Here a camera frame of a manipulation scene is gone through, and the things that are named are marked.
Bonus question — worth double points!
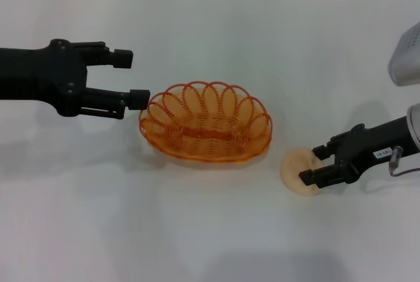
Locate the pale steamed bun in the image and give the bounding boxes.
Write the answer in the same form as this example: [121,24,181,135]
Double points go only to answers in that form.
[280,147,329,197]

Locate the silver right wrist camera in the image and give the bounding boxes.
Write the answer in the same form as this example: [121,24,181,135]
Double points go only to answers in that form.
[388,22,420,87]

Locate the orange wire basket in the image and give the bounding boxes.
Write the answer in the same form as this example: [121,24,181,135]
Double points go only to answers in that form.
[138,80,273,164]

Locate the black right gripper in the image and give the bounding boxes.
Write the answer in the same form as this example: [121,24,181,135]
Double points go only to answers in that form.
[298,116,411,188]

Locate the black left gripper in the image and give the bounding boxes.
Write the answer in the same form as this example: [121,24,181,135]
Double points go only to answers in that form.
[0,38,151,121]

